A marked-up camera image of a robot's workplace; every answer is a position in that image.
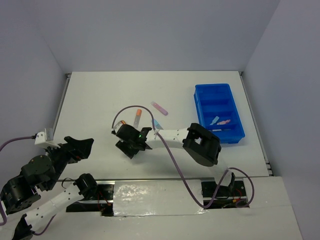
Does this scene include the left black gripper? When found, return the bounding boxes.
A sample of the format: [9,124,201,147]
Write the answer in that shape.
[45,135,95,190]

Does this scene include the orange capped clear marker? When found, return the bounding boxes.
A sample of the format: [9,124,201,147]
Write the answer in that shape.
[133,108,142,129]

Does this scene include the light blue clear marker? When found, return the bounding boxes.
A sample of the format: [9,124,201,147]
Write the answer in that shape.
[152,119,163,130]

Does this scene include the small blue highlighter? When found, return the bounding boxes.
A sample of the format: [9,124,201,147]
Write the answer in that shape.
[209,116,220,126]

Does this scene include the pink correction tape highlighter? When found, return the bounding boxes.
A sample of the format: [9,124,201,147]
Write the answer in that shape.
[217,119,231,125]

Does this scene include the grey thin pen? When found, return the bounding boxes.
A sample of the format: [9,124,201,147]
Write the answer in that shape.
[209,128,232,132]

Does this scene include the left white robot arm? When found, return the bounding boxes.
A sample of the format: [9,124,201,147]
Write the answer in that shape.
[0,131,98,240]

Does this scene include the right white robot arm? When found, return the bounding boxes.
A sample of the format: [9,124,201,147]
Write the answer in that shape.
[111,123,235,196]

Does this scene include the purple pink highlighter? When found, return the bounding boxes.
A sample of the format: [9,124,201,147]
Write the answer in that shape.
[150,101,169,116]

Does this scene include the silver tape sheet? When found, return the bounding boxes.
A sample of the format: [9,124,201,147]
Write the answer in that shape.
[113,180,206,217]

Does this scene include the blue plastic divided bin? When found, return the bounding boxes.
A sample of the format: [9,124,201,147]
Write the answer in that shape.
[193,83,245,144]

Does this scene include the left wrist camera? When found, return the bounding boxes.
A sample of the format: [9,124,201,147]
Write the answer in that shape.
[34,128,58,149]

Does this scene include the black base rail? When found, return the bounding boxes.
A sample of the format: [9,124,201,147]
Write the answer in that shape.
[66,179,248,217]

